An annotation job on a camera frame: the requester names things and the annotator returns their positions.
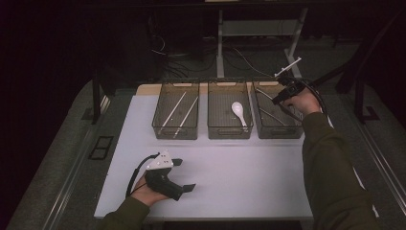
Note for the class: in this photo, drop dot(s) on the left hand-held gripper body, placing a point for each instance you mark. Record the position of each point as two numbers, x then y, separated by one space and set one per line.
162 184

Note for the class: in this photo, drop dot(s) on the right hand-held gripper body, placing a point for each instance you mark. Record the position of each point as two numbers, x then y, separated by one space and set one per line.
293 87

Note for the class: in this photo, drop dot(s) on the metal fork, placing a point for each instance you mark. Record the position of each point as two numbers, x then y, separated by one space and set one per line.
272 116

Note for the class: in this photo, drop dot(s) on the clear brown plastic bin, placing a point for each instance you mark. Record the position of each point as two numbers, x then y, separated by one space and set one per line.
166 96
220 108
271 131

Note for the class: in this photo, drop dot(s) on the white ceramic spoon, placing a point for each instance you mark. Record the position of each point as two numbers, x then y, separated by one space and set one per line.
237 109

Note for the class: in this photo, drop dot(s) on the white chopstick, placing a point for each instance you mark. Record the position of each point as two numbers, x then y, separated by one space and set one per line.
172 112
185 117

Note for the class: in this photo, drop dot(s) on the person's right hand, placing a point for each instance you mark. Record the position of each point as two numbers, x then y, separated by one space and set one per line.
304 102

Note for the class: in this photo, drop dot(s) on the person's left hand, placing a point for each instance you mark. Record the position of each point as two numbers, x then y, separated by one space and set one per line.
146 195

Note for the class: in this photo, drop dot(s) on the white table board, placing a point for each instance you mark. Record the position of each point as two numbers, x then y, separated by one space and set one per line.
239 185

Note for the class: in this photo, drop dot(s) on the black metal stand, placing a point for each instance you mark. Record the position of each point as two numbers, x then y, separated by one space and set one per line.
95 99
359 102

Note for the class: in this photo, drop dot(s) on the white metal desk frame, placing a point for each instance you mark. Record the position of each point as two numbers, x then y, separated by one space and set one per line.
219 48

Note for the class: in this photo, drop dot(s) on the metal rail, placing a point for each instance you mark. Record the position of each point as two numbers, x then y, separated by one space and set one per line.
383 166
68 185

